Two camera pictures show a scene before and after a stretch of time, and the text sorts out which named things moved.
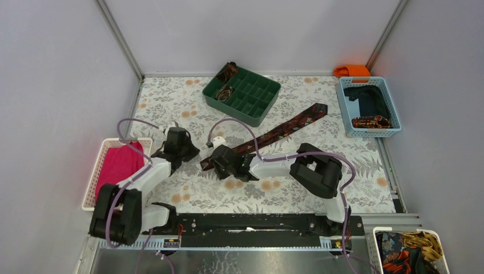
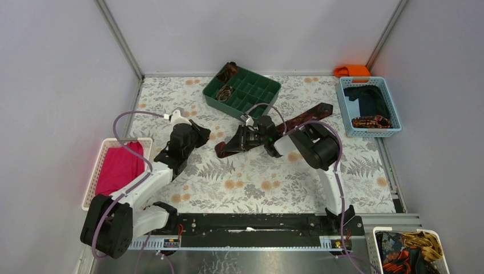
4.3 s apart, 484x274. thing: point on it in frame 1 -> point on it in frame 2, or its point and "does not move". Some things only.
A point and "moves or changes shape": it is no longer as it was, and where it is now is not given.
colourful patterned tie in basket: [371, 122] does not move
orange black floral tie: [398, 258] does not move
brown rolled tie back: [230, 69] does not move
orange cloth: [353, 71] does not move
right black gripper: [220, 175] -> [239, 141]
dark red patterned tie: [292, 124] moves or changes shape
